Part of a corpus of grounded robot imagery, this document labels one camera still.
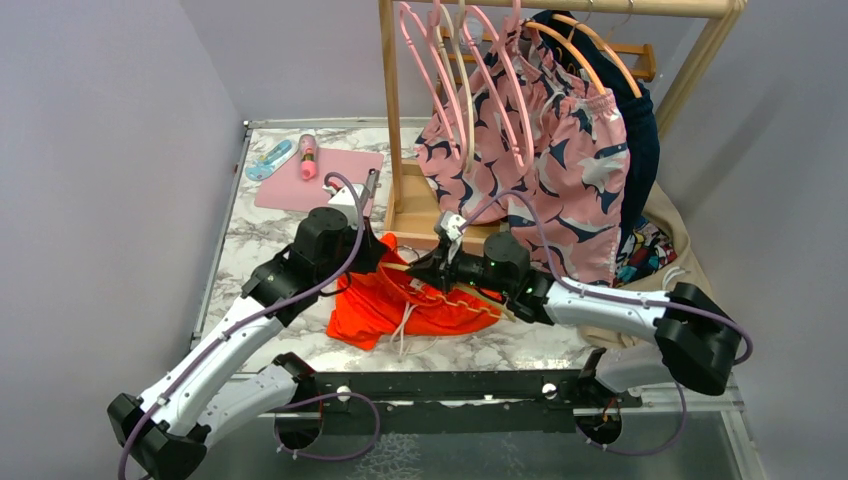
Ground pink clipboard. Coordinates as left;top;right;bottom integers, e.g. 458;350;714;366
254;147;384;213

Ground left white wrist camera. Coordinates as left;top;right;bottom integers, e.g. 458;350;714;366
322;183;373;218

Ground orange wooden hanger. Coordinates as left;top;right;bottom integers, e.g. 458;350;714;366
531;10;649;102

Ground yellow hanger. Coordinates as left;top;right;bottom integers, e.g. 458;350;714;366
377;245;518;325

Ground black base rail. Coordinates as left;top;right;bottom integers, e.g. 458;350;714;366
273;370;606;441

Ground colourful print garment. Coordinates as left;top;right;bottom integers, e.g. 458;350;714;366
613;217;677;287

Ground orange shorts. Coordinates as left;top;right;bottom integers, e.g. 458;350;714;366
325;233;501;350

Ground light blue package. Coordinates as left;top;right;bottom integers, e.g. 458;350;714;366
245;139;296;182

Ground beige garment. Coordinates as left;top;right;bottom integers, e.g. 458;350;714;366
578;182;720;352

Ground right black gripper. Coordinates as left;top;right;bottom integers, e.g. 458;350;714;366
406;241;513;296

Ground pink tube bottle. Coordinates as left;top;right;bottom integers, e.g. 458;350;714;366
298;134;318;181

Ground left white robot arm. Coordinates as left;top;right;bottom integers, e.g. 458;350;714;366
107;205;387;479

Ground cream hanger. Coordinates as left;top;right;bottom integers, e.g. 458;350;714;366
440;5;475;173

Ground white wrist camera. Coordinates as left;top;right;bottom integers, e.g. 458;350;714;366
322;183;373;218
434;211;466;264

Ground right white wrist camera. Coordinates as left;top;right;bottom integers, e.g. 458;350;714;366
434;211;466;264

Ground wooden clothes rack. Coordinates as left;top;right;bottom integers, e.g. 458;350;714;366
378;0;747;248

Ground navy blue garment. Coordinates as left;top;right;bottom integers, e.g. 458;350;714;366
529;9;663;240

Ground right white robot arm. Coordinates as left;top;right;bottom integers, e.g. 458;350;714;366
407;233;746;407

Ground pink shark print shorts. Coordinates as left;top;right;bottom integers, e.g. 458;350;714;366
415;27;630;285

